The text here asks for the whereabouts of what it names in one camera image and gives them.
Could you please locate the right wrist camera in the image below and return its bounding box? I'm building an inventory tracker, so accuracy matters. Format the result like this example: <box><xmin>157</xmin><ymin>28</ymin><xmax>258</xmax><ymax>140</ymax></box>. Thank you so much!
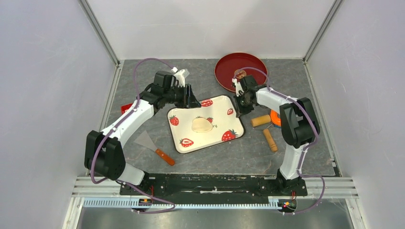
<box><xmin>232</xmin><ymin>75</ymin><xmax>266</xmax><ymax>97</ymax></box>

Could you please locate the orange curved toy track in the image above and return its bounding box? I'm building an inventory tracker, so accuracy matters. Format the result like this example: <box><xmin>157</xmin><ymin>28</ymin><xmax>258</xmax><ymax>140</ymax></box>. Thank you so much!
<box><xmin>270</xmin><ymin>110</ymin><xmax>281</xmax><ymax>126</ymax></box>

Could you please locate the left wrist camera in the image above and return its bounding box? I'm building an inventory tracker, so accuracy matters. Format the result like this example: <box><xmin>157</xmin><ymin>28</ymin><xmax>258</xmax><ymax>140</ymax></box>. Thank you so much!
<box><xmin>153</xmin><ymin>69</ymin><xmax>190</xmax><ymax>89</ymax></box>

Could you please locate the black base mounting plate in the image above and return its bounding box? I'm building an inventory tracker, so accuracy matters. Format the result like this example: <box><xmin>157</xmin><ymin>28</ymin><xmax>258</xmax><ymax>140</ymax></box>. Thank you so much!
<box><xmin>119</xmin><ymin>173</ymin><xmax>308</xmax><ymax>205</ymax></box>

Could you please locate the wooden dough roller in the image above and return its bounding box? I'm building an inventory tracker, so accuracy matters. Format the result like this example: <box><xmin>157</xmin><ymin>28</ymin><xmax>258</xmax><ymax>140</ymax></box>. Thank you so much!
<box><xmin>251</xmin><ymin>114</ymin><xmax>278</xmax><ymax>152</ymax></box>

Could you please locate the metal scraper orange handle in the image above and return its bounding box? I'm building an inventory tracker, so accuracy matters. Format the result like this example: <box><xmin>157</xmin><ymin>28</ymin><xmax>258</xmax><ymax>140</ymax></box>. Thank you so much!
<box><xmin>135</xmin><ymin>131</ymin><xmax>175</xmax><ymax>166</ymax></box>

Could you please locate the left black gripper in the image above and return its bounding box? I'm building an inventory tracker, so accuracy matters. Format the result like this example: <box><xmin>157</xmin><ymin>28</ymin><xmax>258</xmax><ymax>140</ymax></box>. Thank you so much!
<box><xmin>163</xmin><ymin>84</ymin><xmax>201</xmax><ymax>109</ymax></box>

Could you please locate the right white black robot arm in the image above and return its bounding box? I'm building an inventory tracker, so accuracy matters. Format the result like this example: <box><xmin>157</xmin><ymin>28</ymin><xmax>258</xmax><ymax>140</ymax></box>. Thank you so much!
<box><xmin>234</xmin><ymin>85</ymin><xmax>319</xmax><ymax>195</ymax></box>

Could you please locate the aluminium frame rail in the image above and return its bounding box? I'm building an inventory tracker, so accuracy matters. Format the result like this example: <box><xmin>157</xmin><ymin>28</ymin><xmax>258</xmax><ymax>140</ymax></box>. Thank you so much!
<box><xmin>72</xmin><ymin>176</ymin><xmax>359</xmax><ymax>210</ymax></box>

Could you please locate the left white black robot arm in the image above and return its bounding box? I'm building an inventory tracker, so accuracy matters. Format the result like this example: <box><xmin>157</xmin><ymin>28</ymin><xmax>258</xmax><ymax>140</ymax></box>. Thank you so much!
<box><xmin>85</xmin><ymin>83</ymin><xmax>201</xmax><ymax>195</ymax></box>

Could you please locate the white dough piece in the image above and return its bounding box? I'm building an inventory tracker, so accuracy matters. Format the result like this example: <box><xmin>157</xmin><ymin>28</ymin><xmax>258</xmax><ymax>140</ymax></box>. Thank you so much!
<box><xmin>192</xmin><ymin>117</ymin><xmax>213</xmax><ymax>133</ymax></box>

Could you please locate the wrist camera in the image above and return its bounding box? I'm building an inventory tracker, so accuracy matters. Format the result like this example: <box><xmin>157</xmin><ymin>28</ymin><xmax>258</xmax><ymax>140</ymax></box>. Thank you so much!
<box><xmin>232</xmin><ymin>75</ymin><xmax>266</xmax><ymax>97</ymax></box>
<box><xmin>153</xmin><ymin>69</ymin><xmax>190</xmax><ymax>89</ymax></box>

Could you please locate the white strawberry tray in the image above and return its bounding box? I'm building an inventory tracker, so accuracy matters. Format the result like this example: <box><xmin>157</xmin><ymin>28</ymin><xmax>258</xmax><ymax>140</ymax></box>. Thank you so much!
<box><xmin>167</xmin><ymin>95</ymin><xmax>245</xmax><ymax>154</ymax></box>

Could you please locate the round red plate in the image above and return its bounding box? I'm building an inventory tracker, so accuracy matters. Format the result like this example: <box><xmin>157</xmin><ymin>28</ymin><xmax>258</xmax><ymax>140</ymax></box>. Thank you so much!
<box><xmin>214</xmin><ymin>52</ymin><xmax>267</xmax><ymax>93</ymax></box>

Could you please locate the red toy brick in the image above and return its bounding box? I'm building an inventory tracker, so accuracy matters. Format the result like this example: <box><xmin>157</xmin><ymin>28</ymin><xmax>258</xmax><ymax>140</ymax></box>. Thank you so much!
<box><xmin>120</xmin><ymin>103</ymin><xmax>134</xmax><ymax>115</ymax></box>

